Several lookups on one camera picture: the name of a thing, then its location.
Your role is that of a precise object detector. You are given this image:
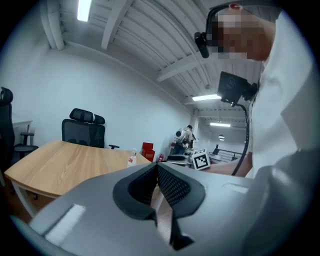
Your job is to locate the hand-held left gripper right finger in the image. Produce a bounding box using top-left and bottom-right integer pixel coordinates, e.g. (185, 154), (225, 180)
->
(157, 162), (207, 251)

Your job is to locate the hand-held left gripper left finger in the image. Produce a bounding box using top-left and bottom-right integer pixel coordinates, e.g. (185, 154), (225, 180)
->
(112, 163), (159, 227)

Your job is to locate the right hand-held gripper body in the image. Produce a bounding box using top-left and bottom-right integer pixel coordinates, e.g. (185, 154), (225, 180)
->
(166, 148), (210, 172)

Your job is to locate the clear plastic bottle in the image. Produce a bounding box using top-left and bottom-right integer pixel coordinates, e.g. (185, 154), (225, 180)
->
(126, 147), (139, 169)

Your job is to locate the person's right forearm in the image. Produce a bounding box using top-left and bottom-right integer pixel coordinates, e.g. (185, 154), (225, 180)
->
(208, 155), (254, 179)

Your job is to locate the black chest-mounted device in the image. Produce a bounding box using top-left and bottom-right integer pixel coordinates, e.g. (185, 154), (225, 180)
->
(216, 70), (259, 107)

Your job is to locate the person's white shirt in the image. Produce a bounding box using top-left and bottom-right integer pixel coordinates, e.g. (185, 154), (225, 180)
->
(244, 11), (320, 180)

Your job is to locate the black flexible cable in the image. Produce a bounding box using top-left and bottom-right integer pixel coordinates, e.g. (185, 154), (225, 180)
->
(231, 102), (252, 176)

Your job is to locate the white table leg frame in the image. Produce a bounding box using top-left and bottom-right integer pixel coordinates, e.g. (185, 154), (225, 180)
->
(9, 179), (39, 219)

